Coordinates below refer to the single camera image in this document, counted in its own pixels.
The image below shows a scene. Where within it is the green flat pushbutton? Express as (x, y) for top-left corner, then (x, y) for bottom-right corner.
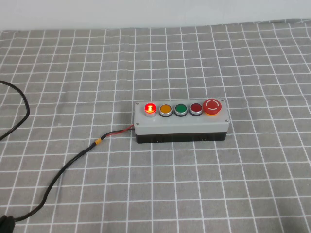
(173, 103), (189, 117)

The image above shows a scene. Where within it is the yellow flat pushbutton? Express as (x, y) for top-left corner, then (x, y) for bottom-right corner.
(159, 103), (173, 118)

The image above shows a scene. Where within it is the black power adapter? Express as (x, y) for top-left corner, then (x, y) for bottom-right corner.
(0, 214), (17, 233)

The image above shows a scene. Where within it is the plain black cable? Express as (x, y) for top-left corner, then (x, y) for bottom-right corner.
(0, 81), (30, 142)

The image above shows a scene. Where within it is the black cable with yellow band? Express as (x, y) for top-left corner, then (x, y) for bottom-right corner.
(14, 124), (136, 222)

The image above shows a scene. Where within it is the red mushroom emergency stop button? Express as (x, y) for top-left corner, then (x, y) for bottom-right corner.
(203, 99), (223, 117)

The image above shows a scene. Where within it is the grey button control box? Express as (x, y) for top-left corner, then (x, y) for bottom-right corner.
(134, 99), (230, 144)

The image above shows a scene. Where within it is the dark red flat pushbutton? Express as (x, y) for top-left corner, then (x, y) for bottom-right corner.
(189, 102), (204, 117)

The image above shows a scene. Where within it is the red dome pushbutton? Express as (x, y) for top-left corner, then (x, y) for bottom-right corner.
(143, 102), (157, 117)

